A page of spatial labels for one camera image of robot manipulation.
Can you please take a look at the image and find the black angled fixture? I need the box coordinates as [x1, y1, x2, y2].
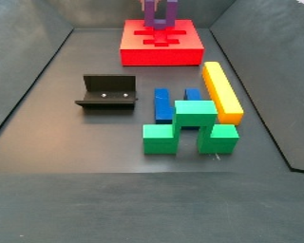
[74, 74, 137, 109]

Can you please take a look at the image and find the purple U-shaped block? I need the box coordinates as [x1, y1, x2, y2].
[142, 0, 178, 30]

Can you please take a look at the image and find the green stepped block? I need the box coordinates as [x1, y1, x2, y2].
[142, 101, 240, 155]

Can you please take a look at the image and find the blue U-shaped block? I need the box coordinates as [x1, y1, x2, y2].
[154, 88, 201, 124]

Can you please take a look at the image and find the yellow long block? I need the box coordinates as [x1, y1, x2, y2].
[202, 62, 242, 125]

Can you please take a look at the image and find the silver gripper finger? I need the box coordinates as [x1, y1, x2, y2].
[138, 0, 144, 11]

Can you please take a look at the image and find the red board with slots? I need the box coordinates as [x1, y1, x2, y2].
[118, 20, 205, 66]

